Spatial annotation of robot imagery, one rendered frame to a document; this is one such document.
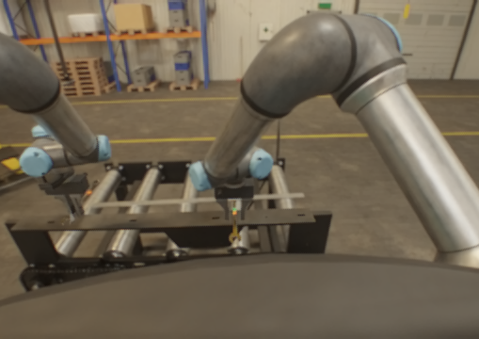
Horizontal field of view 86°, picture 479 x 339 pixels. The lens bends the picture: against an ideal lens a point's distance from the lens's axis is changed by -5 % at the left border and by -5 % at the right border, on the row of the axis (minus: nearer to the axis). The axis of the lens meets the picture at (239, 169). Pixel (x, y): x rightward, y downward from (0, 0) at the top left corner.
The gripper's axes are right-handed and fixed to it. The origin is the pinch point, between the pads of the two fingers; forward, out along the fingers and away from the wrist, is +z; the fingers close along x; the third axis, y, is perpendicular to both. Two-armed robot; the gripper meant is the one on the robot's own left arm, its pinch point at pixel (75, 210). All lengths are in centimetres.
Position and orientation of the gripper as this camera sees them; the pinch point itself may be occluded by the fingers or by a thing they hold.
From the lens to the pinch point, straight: 110.2
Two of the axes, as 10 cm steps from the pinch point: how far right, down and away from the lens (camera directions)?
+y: -0.4, -4.8, 8.7
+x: -10.0, 0.3, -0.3
